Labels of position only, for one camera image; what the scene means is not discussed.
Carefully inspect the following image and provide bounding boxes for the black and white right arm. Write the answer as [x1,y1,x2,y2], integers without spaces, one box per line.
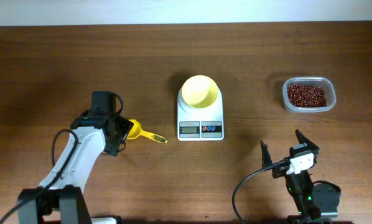
[260,130,320,223]

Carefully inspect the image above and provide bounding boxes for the yellow plastic bowl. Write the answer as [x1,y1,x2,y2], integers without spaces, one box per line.
[180,75,219,109]

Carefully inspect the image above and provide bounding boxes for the white digital kitchen scale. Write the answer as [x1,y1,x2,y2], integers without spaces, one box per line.
[177,90,225,141]

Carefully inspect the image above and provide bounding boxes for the yellow plastic measuring scoop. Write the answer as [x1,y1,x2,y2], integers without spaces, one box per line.
[127,119,168,144]

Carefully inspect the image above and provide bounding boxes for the red beans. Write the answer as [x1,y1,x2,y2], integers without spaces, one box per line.
[286,84,327,108]

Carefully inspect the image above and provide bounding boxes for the clear plastic container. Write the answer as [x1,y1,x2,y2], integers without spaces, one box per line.
[282,77,337,113]

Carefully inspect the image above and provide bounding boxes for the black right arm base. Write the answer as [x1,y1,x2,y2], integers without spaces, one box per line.
[287,180,341,224]

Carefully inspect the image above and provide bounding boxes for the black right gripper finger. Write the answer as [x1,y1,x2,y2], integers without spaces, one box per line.
[260,140,272,169]
[295,129,319,152]

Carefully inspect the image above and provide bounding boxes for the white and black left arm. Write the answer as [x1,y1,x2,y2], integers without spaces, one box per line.
[18,114,133,223]

